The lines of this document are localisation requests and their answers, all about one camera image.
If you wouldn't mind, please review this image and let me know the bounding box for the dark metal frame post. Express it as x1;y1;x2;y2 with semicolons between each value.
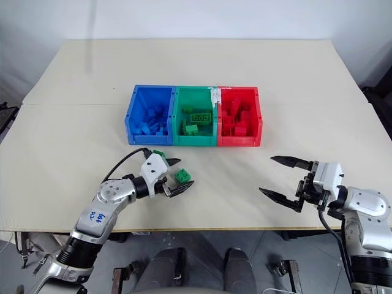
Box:
110;266;130;294
280;258;304;294

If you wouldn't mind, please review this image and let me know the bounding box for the white tape strip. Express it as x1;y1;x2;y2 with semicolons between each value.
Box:
208;86;231;108

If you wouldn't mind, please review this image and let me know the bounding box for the blue plastic bin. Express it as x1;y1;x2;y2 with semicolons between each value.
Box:
124;85;176;145

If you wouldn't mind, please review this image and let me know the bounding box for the green plastic bin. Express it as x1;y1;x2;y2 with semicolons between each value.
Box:
171;85;219;146

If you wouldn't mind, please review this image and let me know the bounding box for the dark rounded grey shape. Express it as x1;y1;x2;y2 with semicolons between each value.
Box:
222;246;258;294
141;246;188;294

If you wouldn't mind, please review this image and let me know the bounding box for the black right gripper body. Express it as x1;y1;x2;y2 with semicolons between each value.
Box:
295;161;331;213

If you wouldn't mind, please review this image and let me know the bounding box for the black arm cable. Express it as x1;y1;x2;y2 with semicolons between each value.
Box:
102;148;151;184
317;206;356;285

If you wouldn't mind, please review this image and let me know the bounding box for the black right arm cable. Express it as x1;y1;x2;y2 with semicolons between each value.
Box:
317;206;356;285

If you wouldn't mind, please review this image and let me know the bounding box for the red toy block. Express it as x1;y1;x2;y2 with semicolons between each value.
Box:
220;115;235;136
233;121;248;137

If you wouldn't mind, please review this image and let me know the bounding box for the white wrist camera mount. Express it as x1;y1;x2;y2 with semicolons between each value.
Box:
140;154;170;197
312;160;345;197

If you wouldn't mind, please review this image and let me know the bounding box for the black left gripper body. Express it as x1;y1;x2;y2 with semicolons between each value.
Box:
154;175;170;197

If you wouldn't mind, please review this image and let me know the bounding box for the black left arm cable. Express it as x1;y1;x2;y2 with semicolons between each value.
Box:
102;148;151;184

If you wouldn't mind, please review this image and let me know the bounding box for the long green toy block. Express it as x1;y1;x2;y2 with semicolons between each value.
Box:
189;112;213;126

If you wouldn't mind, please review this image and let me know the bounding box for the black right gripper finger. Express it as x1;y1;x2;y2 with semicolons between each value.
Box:
269;156;313;172
258;187;303;213

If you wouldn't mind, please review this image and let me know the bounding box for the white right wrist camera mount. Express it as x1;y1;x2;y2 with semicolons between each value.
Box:
312;160;345;197

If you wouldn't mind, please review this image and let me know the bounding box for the red plastic bin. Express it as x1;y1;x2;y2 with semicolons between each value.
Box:
216;86;264;147

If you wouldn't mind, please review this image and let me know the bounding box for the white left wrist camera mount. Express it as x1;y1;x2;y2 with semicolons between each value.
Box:
140;154;170;197

